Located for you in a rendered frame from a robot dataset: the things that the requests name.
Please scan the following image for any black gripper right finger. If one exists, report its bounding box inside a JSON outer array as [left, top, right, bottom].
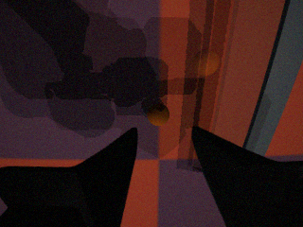
[[191, 127, 303, 227]]

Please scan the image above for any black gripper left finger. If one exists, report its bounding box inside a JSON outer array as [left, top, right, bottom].
[[0, 128, 138, 227]]

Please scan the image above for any brown ball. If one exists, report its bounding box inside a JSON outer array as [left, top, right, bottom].
[[147, 103, 169, 126]]

